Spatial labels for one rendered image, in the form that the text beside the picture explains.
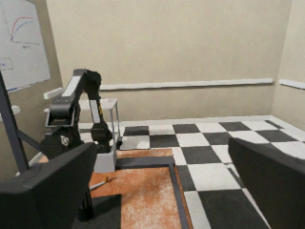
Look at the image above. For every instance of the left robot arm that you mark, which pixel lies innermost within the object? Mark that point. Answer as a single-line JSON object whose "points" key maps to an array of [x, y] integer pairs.
{"points": [[66, 106]]}

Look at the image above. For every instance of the hand coffee grinder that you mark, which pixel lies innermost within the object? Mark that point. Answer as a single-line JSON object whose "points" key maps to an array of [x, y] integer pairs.
{"points": [[86, 211]]}

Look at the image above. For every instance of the black square mat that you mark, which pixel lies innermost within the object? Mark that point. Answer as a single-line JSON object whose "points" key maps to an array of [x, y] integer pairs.
{"points": [[106, 214]]}

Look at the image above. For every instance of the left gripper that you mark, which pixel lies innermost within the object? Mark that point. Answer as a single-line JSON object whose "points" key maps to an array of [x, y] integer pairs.
{"points": [[80, 142]]}

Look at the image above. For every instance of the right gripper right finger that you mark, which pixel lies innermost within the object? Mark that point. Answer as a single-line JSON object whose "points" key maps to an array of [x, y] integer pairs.
{"points": [[275, 180]]}

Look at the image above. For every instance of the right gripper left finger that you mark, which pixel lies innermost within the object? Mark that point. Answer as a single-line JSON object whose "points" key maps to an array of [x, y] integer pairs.
{"points": [[49, 195]]}

